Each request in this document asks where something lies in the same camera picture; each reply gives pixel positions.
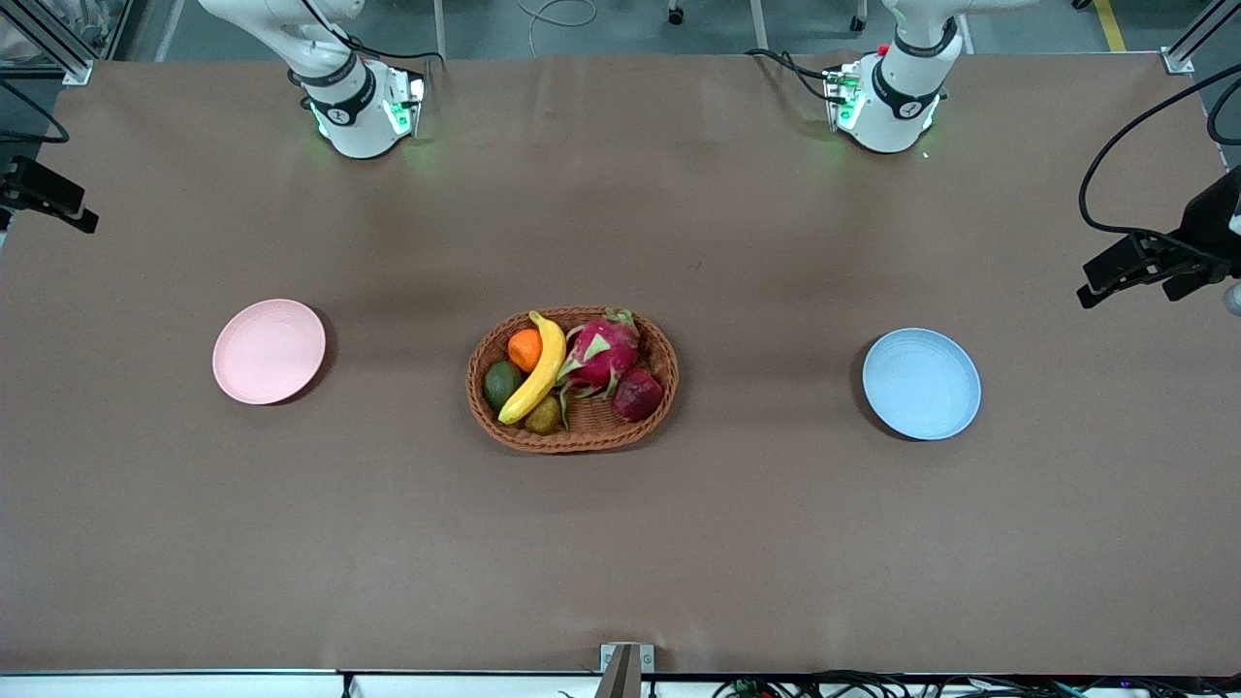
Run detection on olive green kiwi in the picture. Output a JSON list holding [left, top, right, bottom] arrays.
[[524, 393, 565, 436]]

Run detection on pink round plate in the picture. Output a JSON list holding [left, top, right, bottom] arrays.
[[212, 299, 328, 406]]

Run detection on black base cable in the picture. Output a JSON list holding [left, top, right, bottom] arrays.
[[745, 48, 837, 104]]

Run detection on pink dragon fruit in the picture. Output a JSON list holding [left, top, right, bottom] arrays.
[[555, 307, 644, 429]]

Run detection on aluminium frame post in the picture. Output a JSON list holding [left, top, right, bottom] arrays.
[[0, 0, 95, 86], [1161, 0, 1241, 77]]

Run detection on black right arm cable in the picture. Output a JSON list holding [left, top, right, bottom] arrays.
[[299, 0, 447, 71]]

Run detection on black cable bundle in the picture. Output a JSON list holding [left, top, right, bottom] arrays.
[[713, 671, 1241, 698]]

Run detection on dark red apple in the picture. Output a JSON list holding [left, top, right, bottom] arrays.
[[613, 366, 665, 423]]

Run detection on green avocado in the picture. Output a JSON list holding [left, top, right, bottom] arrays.
[[483, 360, 525, 412]]

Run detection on grey metal table bracket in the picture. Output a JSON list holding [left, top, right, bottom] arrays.
[[593, 642, 656, 698]]

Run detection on white floor cable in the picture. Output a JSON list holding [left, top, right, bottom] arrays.
[[517, 0, 599, 57]]

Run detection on light blue round plate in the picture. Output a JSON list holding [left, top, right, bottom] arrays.
[[862, 328, 982, 442]]

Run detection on yellow banana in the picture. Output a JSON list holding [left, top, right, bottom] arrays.
[[497, 310, 567, 426]]

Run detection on table cover sheet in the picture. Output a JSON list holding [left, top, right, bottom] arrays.
[[0, 50, 1241, 677]]

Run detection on brown wicker basket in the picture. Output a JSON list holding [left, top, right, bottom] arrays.
[[466, 307, 680, 455]]

